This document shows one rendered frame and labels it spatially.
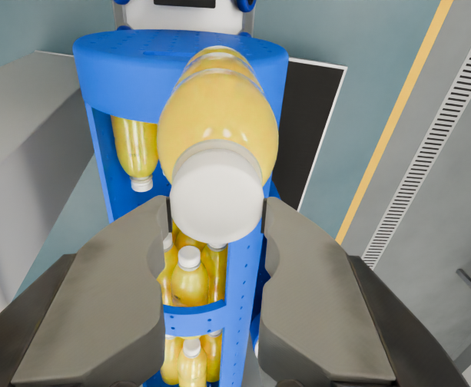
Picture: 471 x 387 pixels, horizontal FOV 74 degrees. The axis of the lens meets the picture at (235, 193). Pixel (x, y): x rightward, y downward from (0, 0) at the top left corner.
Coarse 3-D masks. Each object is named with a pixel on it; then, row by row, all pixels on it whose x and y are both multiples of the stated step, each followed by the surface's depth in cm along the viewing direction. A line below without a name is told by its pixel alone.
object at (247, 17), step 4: (236, 0) 52; (236, 4) 53; (244, 12) 55; (248, 12) 56; (252, 12) 57; (244, 16) 56; (248, 16) 57; (252, 16) 58; (244, 20) 56; (248, 20) 57; (252, 20) 58; (244, 24) 56; (248, 24) 57; (244, 28) 57; (248, 28) 58; (248, 32) 58
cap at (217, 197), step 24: (192, 168) 12; (216, 168) 12; (240, 168) 12; (192, 192) 12; (216, 192) 12; (240, 192) 12; (192, 216) 13; (216, 216) 13; (240, 216) 13; (216, 240) 13
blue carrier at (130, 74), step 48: (96, 48) 34; (144, 48) 36; (192, 48) 38; (240, 48) 40; (96, 96) 36; (144, 96) 33; (96, 144) 46; (144, 192) 66; (240, 240) 48; (240, 288) 56; (240, 336) 66; (144, 384) 81; (240, 384) 86
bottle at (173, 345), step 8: (176, 336) 74; (168, 344) 74; (176, 344) 74; (168, 352) 74; (176, 352) 75; (168, 360) 76; (176, 360) 76; (168, 368) 78; (176, 368) 78; (168, 376) 80; (176, 376) 81; (168, 384) 82; (176, 384) 82
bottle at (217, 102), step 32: (192, 64) 23; (224, 64) 20; (192, 96) 15; (224, 96) 15; (256, 96) 16; (160, 128) 16; (192, 128) 14; (224, 128) 14; (256, 128) 15; (160, 160) 16; (256, 160) 14
